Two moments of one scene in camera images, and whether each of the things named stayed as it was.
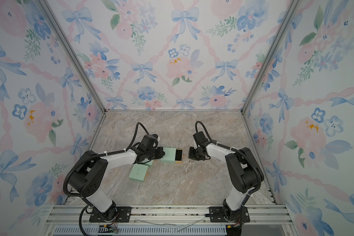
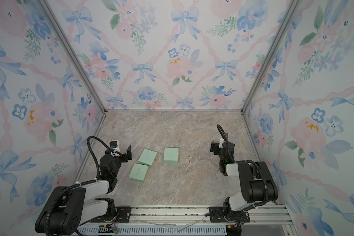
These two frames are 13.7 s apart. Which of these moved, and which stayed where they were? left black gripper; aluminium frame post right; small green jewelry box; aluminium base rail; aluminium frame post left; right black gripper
Moved: left black gripper; right black gripper
Stayed: aluminium base rail; aluminium frame post left; aluminium frame post right; small green jewelry box
